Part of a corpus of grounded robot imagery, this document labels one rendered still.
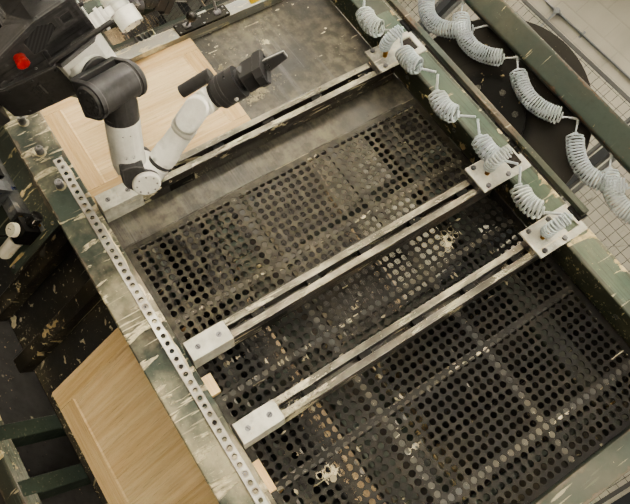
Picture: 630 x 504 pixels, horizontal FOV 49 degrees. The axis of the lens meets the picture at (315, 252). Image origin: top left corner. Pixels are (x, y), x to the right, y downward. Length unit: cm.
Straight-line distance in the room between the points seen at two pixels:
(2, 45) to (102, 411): 119
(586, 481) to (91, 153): 172
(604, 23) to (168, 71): 534
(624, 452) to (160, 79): 181
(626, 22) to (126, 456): 598
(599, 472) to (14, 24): 182
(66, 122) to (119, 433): 101
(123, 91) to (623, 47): 581
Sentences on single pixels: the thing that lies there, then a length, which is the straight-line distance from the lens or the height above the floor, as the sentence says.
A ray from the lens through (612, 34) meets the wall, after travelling 716.
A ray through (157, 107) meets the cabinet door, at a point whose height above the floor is 115.
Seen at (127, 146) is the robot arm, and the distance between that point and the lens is 186.
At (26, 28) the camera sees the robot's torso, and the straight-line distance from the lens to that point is 176.
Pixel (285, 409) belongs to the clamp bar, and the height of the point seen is 104.
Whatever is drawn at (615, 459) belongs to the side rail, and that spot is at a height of 155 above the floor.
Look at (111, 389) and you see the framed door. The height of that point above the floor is 48.
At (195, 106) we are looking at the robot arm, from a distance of 183.
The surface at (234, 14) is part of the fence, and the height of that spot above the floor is 149.
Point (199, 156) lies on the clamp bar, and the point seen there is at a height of 118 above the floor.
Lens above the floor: 194
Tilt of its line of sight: 19 degrees down
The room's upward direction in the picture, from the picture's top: 47 degrees clockwise
